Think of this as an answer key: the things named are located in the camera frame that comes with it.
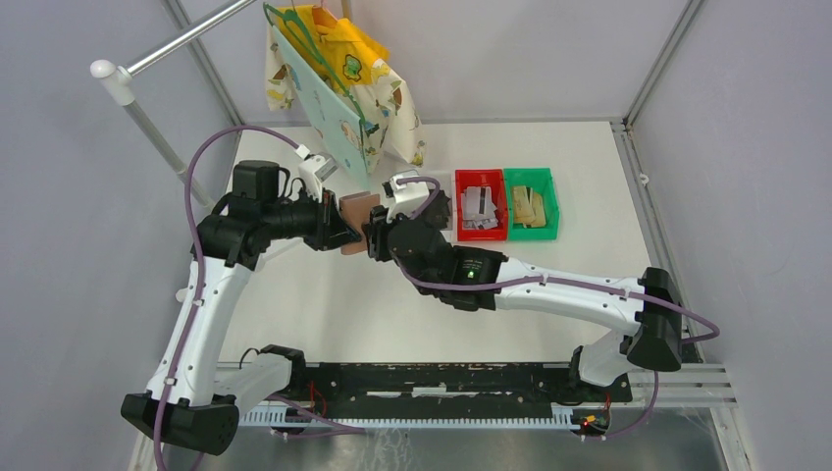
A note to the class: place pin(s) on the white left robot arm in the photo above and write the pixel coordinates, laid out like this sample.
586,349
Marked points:
184,403

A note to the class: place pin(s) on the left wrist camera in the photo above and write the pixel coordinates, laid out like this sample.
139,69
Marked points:
314,170

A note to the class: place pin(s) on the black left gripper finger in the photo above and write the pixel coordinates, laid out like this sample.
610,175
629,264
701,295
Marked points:
344,241
338,208

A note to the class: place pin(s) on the light green cartoon garment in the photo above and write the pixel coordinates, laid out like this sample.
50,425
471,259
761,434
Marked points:
339,125

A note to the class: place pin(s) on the white cards stack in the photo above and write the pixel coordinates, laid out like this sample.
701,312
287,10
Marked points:
478,208

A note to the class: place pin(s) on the black cards stack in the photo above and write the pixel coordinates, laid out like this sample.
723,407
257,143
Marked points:
441,211

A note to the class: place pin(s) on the white plastic bin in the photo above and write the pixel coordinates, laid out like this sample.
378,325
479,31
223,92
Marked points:
447,183

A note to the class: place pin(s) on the green plastic bin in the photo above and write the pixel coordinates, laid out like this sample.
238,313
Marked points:
541,181

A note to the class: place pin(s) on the gold cards stack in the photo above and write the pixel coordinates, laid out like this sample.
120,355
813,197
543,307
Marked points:
528,207

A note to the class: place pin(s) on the red plastic bin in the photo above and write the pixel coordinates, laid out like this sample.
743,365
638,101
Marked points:
482,177

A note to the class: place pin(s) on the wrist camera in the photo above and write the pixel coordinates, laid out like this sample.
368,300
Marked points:
405,193
314,170

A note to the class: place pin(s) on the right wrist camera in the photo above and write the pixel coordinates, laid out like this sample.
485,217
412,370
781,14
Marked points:
405,193

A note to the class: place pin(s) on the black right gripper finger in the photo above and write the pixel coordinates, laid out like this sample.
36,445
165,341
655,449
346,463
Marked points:
378,215
376,235

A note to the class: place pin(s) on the green clothes hanger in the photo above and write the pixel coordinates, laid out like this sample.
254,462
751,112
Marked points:
297,29

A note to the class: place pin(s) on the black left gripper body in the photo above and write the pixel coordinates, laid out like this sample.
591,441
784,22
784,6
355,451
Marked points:
313,226

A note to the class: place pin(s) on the yellow patterned children shirt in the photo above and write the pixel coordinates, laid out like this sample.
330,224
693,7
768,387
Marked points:
392,122

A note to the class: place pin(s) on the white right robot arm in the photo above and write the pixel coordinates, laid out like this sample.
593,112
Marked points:
641,314

